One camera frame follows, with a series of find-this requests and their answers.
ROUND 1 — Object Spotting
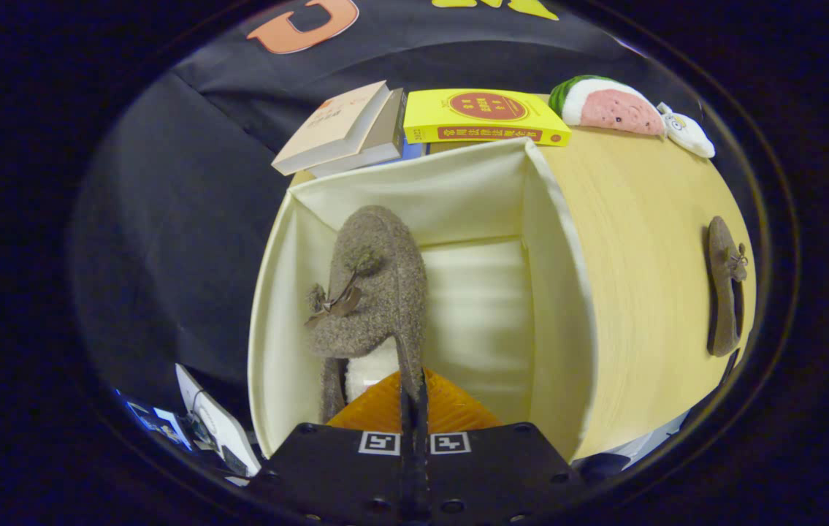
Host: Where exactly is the black backdrop cloth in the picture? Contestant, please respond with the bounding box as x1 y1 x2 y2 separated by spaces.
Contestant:
67 0 711 439

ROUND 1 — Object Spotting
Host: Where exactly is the white panel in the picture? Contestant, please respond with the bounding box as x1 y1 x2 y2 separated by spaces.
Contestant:
175 363 263 479

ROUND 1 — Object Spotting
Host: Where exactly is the brown fuzzy shoe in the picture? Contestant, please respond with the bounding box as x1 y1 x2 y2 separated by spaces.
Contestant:
706 216 749 357
303 205 429 424

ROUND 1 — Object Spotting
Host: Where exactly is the white sheet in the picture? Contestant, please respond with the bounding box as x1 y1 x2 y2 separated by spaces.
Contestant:
608 409 692 468

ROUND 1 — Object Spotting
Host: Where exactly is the cream fabric storage box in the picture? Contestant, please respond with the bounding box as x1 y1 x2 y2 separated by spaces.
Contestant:
248 137 597 462

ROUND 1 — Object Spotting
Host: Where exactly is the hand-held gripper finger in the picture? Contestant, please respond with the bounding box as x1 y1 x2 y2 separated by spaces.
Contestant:
414 367 590 526
246 369 419 526

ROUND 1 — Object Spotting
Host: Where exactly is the watermelon slice plush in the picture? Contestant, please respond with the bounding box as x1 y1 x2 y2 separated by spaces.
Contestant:
549 75 667 137

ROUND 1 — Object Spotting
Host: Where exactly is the yellow book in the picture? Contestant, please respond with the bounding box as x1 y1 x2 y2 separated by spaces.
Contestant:
403 88 573 148

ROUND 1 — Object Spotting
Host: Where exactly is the grey book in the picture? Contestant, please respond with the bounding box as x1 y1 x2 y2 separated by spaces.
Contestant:
306 88 408 178

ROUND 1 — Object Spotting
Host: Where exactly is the white plush toy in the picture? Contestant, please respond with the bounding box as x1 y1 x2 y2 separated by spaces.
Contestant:
657 102 716 159

